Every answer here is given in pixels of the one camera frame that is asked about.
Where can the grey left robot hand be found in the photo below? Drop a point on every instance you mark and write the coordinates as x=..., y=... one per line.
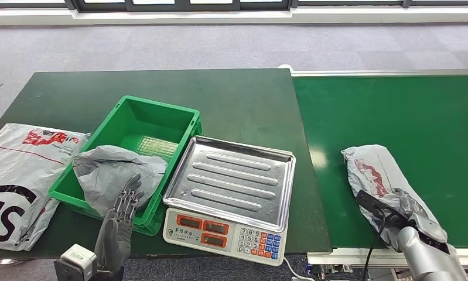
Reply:
x=115, y=240

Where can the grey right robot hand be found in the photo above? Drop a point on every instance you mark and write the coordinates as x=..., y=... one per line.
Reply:
x=427, y=225

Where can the grey mailer bag red print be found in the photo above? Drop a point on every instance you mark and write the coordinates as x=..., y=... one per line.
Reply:
x=373, y=166

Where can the green conveyor belt machine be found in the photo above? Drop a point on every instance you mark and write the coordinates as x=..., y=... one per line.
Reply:
x=431, y=135

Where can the plain grey mailer bag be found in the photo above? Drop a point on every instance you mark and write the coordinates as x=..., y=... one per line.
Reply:
x=101, y=170

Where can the white electronic scale body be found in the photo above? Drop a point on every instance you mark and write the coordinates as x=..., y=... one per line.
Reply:
x=224, y=248

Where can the chrome table foot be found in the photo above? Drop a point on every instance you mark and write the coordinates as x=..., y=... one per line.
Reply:
x=8, y=262

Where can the large white printed mailer bag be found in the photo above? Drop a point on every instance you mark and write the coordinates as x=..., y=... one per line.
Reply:
x=16, y=174

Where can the steel scale tray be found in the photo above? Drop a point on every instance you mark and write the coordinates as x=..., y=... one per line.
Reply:
x=228, y=182

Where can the green plastic crate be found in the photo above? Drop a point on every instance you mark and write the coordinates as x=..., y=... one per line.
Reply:
x=140, y=112

